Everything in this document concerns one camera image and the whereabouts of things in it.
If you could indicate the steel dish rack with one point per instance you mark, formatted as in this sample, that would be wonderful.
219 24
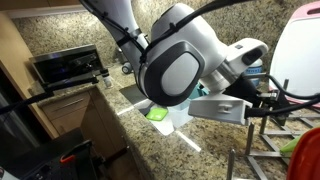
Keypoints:
266 133

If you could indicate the grey round kitchen gadget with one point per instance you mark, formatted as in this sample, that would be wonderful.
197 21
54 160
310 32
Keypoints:
126 68

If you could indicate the black camera stand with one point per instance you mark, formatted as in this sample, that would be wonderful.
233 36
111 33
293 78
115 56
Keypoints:
66 83

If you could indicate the white cutting board pink rim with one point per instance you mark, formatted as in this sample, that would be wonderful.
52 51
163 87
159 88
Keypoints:
296 53

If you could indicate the black toaster oven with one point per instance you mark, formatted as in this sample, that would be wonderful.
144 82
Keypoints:
66 66

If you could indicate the black equipment case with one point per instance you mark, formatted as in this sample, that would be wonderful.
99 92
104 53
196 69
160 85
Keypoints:
43 160

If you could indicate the small spice bottle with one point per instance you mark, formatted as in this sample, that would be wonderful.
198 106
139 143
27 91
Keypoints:
107 81

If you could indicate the stainless steel sink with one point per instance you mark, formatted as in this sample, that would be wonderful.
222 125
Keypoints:
133 95

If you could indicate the dark steel appliance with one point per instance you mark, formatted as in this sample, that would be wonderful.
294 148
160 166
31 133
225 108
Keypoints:
16 133

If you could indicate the soap bottle with blue label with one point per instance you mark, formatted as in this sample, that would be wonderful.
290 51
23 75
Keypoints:
255 71

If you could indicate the translucent white plastic container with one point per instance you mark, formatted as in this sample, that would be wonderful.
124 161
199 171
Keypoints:
181 113

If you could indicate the wooden base cabinet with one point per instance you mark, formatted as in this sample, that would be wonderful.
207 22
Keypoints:
70 113

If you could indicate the red plastic lid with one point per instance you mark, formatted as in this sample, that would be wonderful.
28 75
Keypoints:
306 156

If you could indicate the green plastic plate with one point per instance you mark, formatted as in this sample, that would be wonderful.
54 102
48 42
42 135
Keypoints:
290 146

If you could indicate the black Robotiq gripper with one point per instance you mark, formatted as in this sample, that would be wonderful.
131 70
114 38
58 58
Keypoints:
245 88

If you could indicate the wooden wall cabinet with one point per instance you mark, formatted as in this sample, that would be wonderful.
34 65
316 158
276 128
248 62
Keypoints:
33 5

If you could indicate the green square lid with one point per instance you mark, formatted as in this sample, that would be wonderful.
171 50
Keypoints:
156 114

